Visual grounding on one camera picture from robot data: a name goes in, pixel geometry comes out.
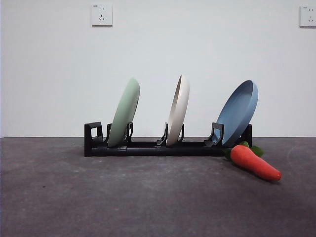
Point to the white wall socket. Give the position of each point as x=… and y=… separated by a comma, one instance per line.
x=101, y=14
x=308, y=16

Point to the cream plate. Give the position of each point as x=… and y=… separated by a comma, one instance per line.
x=179, y=111

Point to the green plate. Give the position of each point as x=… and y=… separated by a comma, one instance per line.
x=123, y=111

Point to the orange carrot with green leaves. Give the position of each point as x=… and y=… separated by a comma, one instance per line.
x=251, y=163

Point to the blue plate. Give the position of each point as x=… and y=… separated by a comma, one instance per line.
x=237, y=111

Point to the black plate rack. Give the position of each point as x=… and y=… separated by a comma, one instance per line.
x=148, y=151

